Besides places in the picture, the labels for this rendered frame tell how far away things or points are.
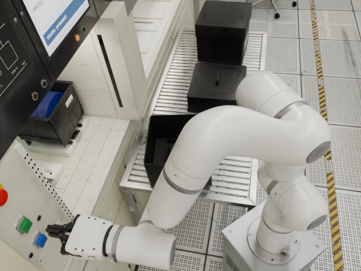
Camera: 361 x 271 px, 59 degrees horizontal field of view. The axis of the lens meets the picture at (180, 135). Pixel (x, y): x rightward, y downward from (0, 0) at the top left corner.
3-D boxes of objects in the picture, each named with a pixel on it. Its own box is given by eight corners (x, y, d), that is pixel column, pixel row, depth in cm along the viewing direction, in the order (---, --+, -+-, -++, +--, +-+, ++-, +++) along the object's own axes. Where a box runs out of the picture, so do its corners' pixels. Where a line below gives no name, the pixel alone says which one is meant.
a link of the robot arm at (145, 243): (127, 216, 81) (113, 245, 73) (178, 224, 78) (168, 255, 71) (130, 239, 85) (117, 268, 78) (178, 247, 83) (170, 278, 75)
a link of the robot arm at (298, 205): (283, 195, 112) (297, 154, 94) (320, 241, 100) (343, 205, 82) (254, 209, 109) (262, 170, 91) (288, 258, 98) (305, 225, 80)
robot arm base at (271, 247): (309, 244, 118) (322, 223, 104) (271, 275, 112) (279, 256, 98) (273, 207, 129) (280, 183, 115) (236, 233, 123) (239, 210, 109)
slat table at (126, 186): (243, 267, 188) (255, 205, 130) (146, 249, 200) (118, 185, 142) (255, 112, 269) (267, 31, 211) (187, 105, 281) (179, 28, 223)
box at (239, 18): (242, 66, 190) (245, 28, 170) (196, 62, 196) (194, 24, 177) (248, 39, 207) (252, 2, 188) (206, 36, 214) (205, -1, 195)
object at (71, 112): (66, 156, 137) (35, 103, 114) (25, 150, 141) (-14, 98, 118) (88, 115, 153) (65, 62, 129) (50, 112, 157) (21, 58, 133)
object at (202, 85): (242, 115, 163) (244, 97, 154) (186, 111, 169) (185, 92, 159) (246, 79, 182) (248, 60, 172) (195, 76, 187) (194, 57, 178)
